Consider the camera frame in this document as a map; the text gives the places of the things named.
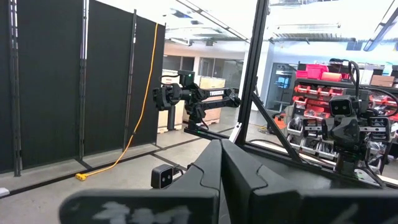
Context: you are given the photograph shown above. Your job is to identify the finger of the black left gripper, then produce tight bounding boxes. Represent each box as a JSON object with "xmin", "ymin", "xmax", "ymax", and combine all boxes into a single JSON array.
[
  {"xmin": 322, "ymin": 123, "xmax": 345, "ymax": 150},
  {"xmin": 344, "ymin": 123, "xmax": 368, "ymax": 150}
]

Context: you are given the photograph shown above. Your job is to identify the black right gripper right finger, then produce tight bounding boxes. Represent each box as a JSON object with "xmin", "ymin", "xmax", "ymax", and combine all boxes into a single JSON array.
[{"xmin": 221, "ymin": 139, "xmax": 398, "ymax": 224}]

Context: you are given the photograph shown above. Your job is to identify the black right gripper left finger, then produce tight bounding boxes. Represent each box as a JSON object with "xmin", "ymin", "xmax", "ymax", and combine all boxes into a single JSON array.
[{"xmin": 58, "ymin": 139, "xmax": 222, "ymax": 224}]

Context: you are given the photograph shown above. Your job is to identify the rack with red bins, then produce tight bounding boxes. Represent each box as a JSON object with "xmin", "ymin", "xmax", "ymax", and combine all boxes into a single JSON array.
[{"xmin": 285, "ymin": 60, "xmax": 398, "ymax": 162}]

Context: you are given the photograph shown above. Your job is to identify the cardboard box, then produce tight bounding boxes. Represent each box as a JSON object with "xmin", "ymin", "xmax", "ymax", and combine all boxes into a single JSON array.
[{"xmin": 369, "ymin": 74, "xmax": 396, "ymax": 88}]

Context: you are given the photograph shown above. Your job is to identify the plywood crate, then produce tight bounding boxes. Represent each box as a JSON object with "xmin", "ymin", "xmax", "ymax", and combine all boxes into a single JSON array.
[
  {"xmin": 198, "ymin": 77, "xmax": 227, "ymax": 126},
  {"xmin": 157, "ymin": 100, "xmax": 187, "ymax": 134}
]

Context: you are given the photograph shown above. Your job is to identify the black room divider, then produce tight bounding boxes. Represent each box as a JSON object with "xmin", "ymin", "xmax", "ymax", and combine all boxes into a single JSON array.
[{"xmin": 0, "ymin": 0, "xmax": 166, "ymax": 175}]

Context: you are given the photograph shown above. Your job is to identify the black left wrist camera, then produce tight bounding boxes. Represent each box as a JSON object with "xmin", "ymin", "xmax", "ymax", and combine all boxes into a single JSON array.
[{"xmin": 328, "ymin": 95, "xmax": 354, "ymax": 116}]

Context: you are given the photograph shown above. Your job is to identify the black table-level camera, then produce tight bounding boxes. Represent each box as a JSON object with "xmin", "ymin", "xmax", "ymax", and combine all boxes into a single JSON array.
[{"xmin": 150, "ymin": 164, "xmax": 174, "ymax": 190}]

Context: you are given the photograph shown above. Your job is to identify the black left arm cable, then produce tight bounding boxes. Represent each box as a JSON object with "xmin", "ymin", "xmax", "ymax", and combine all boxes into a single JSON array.
[{"xmin": 329, "ymin": 58, "xmax": 398, "ymax": 113}]

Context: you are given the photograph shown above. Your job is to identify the yellow extension cable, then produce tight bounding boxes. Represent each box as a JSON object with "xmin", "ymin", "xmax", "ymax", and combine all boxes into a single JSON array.
[{"xmin": 75, "ymin": 23, "xmax": 159, "ymax": 182}]

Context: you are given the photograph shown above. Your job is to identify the black metal rig frame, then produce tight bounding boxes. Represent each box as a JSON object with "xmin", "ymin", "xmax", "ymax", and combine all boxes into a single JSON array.
[{"xmin": 183, "ymin": 0, "xmax": 398, "ymax": 190}]

